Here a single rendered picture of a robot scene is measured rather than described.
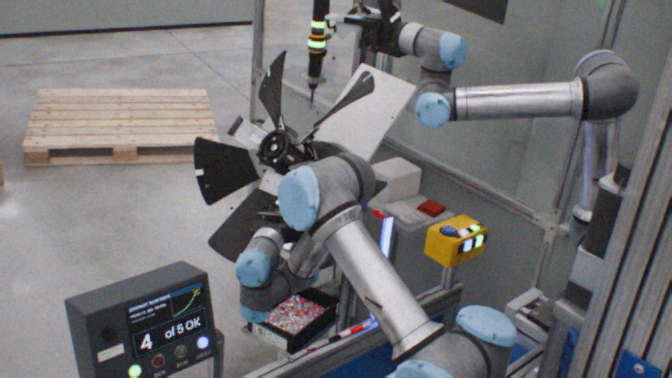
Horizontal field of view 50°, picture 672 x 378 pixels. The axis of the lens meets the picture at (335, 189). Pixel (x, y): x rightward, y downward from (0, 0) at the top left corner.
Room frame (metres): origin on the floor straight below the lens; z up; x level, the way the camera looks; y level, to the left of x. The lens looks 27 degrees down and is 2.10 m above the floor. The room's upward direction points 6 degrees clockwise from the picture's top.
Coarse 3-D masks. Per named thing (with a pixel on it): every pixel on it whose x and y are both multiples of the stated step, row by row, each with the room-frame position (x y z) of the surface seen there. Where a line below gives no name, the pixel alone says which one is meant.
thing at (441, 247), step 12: (432, 228) 1.80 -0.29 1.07; (456, 228) 1.81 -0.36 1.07; (480, 228) 1.83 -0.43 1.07; (432, 240) 1.78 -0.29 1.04; (444, 240) 1.75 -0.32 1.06; (456, 240) 1.74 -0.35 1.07; (468, 240) 1.78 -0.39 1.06; (432, 252) 1.78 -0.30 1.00; (444, 252) 1.74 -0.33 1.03; (456, 252) 1.74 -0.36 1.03; (468, 252) 1.78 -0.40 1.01; (480, 252) 1.82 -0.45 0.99; (444, 264) 1.74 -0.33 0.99; (456, 264) 1.75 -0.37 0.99
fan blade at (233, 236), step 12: (252, 192) 1.85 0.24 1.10; (264, 192) 1.85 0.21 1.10; (240, 204) 1.83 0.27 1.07; (252, 204) 1.83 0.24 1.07; (264, 204) 1.84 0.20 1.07; (276, 204) 1.85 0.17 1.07; (228, 216) 1.81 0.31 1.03; (240, 216) 1.81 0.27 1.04; (252, 216) 1.81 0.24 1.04; (228, 228) 1.79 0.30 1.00; (240, 228) 1.79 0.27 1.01; (216, 240) 1.78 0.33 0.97; (228, 240) 1.77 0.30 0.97; (240, 240) 1.77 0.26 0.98; (216, 252) 1.76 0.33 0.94; (228, 252) 1.76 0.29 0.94; (240, 252) 1.76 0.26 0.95; (276, 264) 1.74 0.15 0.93
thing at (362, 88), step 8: (368, 72) 2.04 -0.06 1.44; (360, 80) 2.03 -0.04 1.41; (368, 80) 1.97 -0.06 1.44; (352, 88) 2.03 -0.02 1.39; (360, 88) 1.95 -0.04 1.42; (368, 88) 1.92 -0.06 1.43; (344, 96) 1.99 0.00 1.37; (352, 96) 1.93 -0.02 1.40; (360, 96) 1.90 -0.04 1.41; (336, 104) 1.97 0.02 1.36; (344, 104) 1.92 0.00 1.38; (328, 112) 1.95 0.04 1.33; (320, 120) 1.94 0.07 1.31
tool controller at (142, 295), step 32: (128, 288) 1.14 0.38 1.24; (160, 288) 1.13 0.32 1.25; (192, 288) 1.17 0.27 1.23; (96, 320) 1.04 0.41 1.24; (128, 320) 1.07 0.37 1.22; (160, 320) 1.11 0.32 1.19; (192, 320) 1.15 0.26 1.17; (96, 352) 1.02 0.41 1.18; (128, 352) 1.05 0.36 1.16; (160, 352) 1.09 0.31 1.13; (192, 352) 1.13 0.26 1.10
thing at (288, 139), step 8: (272, 136) 1.95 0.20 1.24; (280, 136) 1.94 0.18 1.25; (288, 136) 1.91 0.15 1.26; (264, 144) 1.94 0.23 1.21; (272, 144) 1.93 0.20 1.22; (280, 144) 1.92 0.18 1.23; (288, 144) 1.89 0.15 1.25; (296, 144) 1.92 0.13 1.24; (304, 144) 2.00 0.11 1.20; (264, 152) 1.92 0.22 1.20; (272, 152) 1.91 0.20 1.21; (280, 152) 1.89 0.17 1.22; (288, 152) 1.88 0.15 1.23; (296, 152) 1.90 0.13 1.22; (304, 152) 1.95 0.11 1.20; (312, 152) 1.96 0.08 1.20; (264, 160) 1.89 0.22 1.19; (272, 160) 1.88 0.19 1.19; (280, 160) 1.87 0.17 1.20; (288, 160) 1.88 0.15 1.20; (296, 160) 1.90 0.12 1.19; (304, 160) 1.94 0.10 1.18; (312, 160) 1.94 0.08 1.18; (272, 168) 1.88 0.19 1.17; (280, 168) 1.88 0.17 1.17
